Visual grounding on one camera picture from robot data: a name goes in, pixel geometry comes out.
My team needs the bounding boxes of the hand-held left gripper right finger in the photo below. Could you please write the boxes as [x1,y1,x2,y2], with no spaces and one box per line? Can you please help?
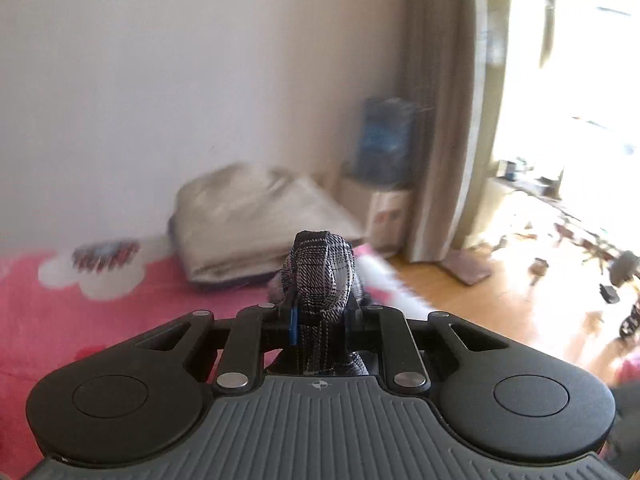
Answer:
[344,304,509,396]

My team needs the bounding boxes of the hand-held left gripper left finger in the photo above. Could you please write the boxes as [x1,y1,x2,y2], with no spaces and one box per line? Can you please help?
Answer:
[136,303,301,396]

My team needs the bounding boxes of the black white plaid shirt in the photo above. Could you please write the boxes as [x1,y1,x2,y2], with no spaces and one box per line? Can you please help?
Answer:
[265,230,372,377]

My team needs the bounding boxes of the folded blue jeans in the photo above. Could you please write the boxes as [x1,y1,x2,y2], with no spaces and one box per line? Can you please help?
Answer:
[167,215,282,292]

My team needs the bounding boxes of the white water dispenser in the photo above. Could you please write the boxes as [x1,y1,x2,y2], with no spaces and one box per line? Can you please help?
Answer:
[340,160,414,257]

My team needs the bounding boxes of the folded beige garment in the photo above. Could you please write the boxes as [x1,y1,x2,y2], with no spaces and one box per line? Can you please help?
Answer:
[174,162,367,287]

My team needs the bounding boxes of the brown floor mat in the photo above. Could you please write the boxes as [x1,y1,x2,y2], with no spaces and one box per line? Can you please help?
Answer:
[442,249,494,287]

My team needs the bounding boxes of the blue water bottle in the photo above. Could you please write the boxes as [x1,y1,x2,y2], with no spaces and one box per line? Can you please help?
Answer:
[352,96,419,187]

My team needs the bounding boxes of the pink floral blanket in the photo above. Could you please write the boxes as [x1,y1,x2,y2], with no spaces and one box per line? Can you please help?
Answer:
[0,237,432,480]

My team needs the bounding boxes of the beige curtain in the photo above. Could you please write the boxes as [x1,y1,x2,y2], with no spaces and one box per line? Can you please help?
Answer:
[400,0,482,264]

